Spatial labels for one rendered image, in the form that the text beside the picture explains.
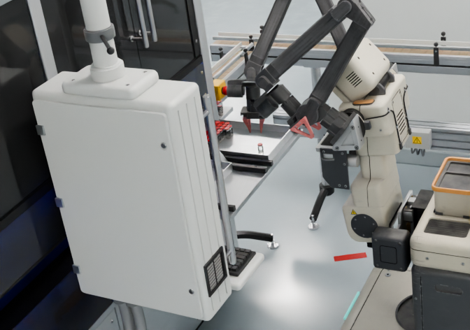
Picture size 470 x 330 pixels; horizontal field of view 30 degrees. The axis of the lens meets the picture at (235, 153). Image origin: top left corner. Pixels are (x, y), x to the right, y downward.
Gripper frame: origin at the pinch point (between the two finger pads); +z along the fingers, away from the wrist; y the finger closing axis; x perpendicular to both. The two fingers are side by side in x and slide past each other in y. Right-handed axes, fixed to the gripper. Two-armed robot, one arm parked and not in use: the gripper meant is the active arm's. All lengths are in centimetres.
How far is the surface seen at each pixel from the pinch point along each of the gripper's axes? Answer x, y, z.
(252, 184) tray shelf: 24.1, -2.2, 10.7
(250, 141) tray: -10.4, 4.4, 10.1
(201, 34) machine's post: -27.6, 25.5, -30.2
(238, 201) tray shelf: 36.1, 1.0, 11.2
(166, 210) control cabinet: 96, 9, -20
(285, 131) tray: -17.4, -9.2, 8.8
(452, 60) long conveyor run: -78, -78, 1
